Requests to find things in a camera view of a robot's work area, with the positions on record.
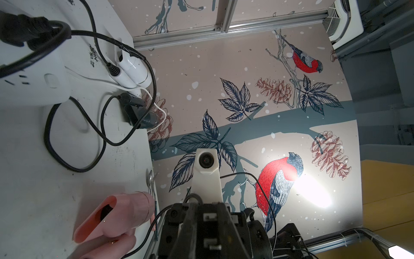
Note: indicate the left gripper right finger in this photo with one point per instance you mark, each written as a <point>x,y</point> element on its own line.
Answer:
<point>229,238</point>

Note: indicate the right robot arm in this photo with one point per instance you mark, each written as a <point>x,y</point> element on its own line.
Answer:
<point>286,244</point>

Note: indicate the pink folded blow dryer front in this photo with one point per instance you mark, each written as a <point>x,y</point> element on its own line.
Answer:
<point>116,218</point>

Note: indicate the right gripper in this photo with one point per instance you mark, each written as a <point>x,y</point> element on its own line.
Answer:
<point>211,231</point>

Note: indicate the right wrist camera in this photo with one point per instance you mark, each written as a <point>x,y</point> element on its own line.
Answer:
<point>206,181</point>

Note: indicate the white folded blow dryer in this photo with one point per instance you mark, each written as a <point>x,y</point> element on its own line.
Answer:
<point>128,71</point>

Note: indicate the white air conditioner unit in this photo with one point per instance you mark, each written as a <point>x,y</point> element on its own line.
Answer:
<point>343,22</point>

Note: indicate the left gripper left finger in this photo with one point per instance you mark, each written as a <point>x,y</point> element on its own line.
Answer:
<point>185,244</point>

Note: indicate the dark blow dryer right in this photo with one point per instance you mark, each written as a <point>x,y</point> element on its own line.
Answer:
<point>133,108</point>

